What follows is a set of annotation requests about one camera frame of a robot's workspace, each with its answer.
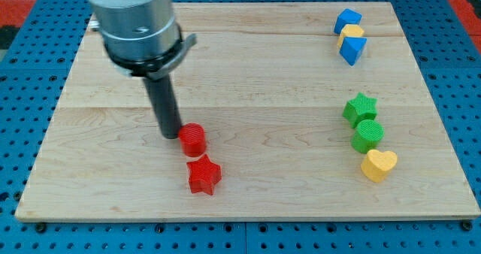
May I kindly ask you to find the yellow heart block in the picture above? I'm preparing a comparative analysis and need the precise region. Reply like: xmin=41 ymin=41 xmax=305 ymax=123
xmin=361 ymin=150 xmax=398 ymax=183

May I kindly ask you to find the red cylinder block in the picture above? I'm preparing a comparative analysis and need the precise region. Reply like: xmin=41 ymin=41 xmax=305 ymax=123
xmin=178 ymin=122 xmax=207 ymax=157

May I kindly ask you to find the red star block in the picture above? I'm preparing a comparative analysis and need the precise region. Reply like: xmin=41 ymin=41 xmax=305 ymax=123
xmin=186 ymin=154 xmax=222 ymax=195

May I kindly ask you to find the wooden board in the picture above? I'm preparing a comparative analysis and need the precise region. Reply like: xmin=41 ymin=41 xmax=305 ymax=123
xmin=15 ymin=2 xmax=480 ymax=223

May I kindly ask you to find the green star block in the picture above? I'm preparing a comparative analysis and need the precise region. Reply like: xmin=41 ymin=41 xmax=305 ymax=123
xmin=342 ymin=92 xmax=377 ymax=129

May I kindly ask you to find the green cylinder block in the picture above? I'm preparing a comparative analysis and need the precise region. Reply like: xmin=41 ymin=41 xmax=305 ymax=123
xmin=351 ymin=119 xmax=385 ymax=153

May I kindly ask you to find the blue cube block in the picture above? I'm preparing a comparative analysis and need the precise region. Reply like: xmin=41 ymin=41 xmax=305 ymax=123
xmin=334 ymin=8 xmax=362 ymax=35

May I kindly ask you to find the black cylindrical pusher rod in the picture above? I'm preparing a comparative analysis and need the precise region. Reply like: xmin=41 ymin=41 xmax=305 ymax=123
xmin=143 ymin=75 xmax=182 ymax=139

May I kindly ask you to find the blue triangle block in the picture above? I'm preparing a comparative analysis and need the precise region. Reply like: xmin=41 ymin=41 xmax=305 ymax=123
xmin=339 ymin=37 xmax=368 ymax=66

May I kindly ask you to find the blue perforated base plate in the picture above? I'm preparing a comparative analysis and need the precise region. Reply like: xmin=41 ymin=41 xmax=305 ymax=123
xmin=1 ymin=0 xmax=480 ymax=253

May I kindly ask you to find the yellow hexagon block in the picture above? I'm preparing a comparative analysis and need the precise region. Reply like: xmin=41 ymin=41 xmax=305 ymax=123
xmin=337 ymin=24 xmax=365 ymax=48

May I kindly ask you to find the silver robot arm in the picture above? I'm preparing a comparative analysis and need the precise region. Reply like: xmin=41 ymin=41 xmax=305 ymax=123
xmin=88 ymin=0 xmax=197 ymax=80

